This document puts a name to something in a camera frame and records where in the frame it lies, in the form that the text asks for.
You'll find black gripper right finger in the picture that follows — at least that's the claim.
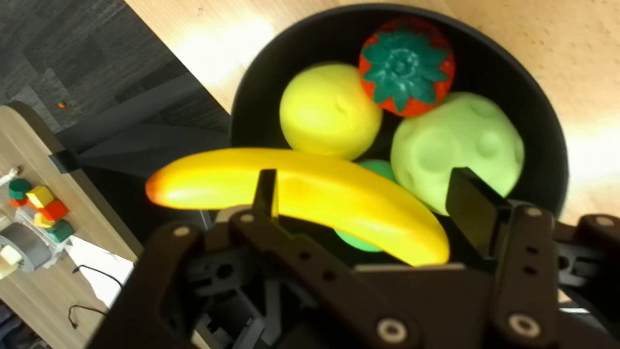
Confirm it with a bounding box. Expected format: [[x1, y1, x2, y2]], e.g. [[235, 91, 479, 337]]
[[446, 165, 620, 349]]

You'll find black plastic bowl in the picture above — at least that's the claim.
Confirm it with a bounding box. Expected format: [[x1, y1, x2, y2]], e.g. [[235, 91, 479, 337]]
[[229, 2, 570, 260]]

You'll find yellow-green ball with dent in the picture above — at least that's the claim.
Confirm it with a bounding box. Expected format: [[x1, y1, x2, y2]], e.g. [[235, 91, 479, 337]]
[[277, 62, 384, 163]]

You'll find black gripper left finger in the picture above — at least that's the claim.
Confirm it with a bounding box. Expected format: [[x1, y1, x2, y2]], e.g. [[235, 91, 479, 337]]
[[89, 169, 419, 349]]

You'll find red toy strawberry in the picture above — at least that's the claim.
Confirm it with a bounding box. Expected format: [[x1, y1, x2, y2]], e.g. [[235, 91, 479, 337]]
[[357, 16, 457, 120]]

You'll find wooden side desk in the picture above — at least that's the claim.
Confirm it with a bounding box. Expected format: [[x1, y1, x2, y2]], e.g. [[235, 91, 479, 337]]
[[0, 103, 144, 349]]

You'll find yellow toy cube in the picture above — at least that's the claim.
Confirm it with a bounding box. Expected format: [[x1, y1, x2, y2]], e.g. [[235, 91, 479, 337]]
[[31, 211, 54, 231], [25, 184, 56, 209]]

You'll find white paper sheet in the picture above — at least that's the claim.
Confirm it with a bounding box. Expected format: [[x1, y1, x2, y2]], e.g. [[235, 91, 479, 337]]
[[64, 235, 142, 308]]

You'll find thin white stick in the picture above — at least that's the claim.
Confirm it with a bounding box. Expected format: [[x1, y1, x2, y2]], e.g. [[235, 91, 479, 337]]
[[0, 165, 25, 190]]

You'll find pale green toy apple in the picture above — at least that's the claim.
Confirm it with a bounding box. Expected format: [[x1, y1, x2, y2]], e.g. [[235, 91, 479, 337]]
[[390, 91, 527, 219]]

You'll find yellow toy banana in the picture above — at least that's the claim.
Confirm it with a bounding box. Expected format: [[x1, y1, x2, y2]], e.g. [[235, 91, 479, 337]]
[[144, 145, 452, 268]]

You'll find thin black cable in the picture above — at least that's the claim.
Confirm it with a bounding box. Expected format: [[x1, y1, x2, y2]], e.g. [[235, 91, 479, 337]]
[[66, 262, 126, 330]]

